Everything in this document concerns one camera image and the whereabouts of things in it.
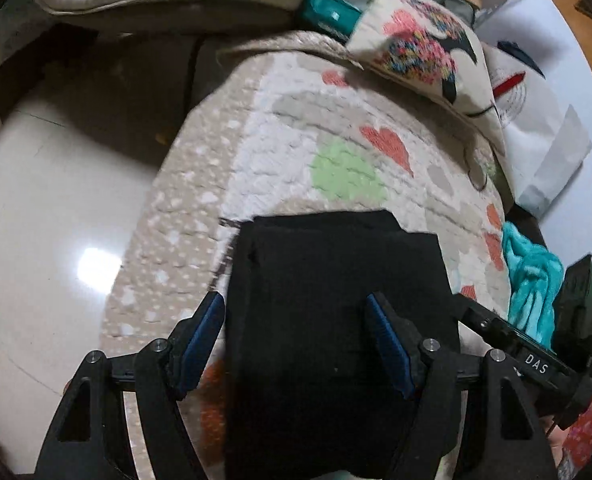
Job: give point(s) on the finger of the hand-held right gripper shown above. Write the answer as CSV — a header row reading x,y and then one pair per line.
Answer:
x,y
481,317

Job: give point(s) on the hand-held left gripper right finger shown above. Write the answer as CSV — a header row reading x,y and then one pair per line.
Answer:
x,y
388,345

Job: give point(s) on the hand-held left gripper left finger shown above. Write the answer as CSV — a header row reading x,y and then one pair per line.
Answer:
x,y
203,330

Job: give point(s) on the black pants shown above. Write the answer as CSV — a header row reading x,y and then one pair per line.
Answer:
x,y
316,310

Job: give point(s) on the teal fleece blanket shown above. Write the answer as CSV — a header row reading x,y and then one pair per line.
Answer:
x,y
531,280

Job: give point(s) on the red patterned clothing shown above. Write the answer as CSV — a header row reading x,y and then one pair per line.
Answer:
x,y
591,430

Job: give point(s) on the quilted patchwork blanket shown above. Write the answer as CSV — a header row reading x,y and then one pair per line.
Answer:
x,y
276,160

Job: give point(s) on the white paper bag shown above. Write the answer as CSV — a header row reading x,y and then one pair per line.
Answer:
x,y
536,125

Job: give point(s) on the floral printed pillow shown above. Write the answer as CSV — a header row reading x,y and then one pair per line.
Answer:
x,y
426,50

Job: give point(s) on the teal wipes packet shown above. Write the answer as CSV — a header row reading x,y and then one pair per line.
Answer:
x,y
331,10

